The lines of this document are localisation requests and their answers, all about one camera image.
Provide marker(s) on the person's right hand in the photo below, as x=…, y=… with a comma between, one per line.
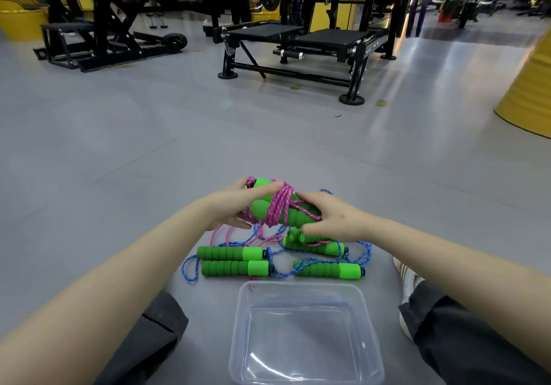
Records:
x=338, y=223

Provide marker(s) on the person's left hand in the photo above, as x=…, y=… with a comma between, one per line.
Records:
x=228, y=208

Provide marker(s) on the clear plastic box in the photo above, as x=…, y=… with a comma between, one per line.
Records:
x=305, y=341

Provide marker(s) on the person's right forearm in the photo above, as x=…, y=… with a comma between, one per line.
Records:
x=465, y=277

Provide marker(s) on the person's left forearm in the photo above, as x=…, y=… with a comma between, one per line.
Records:
x=107, y=294

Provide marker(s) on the person's right white sneaker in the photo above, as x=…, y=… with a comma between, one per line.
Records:
x=406, y=281

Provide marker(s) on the person's left leg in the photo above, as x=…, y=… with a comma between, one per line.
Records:
x=146, y=341

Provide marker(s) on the person's leg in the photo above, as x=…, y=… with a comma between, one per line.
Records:
x=146, y=341
x=465, y=346

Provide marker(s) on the person's right leg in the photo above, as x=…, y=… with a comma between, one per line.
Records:
x=465, y=346

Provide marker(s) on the black squat rack platform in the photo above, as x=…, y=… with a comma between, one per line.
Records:
x=331, y=36

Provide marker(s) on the small black push-up bar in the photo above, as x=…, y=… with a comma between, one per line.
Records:
x=151, y=20
x=162, y=19

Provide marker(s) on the black wheeled gym machine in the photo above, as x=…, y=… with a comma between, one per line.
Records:
x=99, y=40

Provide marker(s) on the large yellow barrel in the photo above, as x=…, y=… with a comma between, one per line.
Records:
x=527, y=100

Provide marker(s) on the red object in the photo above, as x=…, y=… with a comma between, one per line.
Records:
x=446, y=14

